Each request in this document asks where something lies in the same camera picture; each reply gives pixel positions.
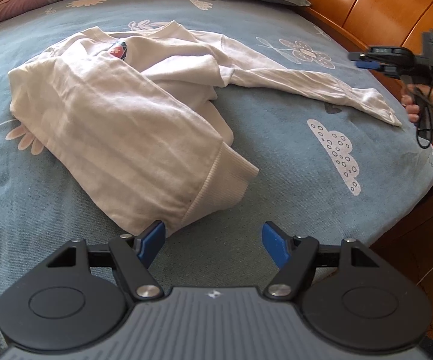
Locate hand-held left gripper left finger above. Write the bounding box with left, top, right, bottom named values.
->
left=46, top=220, right=165, bottom=301

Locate bed with blue floral sheet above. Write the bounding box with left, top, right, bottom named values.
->
left=0, top=0, right=433, bottom=357

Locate white long-sleeve printed shirt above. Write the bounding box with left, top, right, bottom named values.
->
left=8, top=20, right=402, bottom=239

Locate wooden headboard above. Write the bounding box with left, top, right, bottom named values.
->
left=284, top=0, right=433, bottom=109

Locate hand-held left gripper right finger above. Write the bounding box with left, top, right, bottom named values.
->
left=262, top=221, right=380, bottom=301

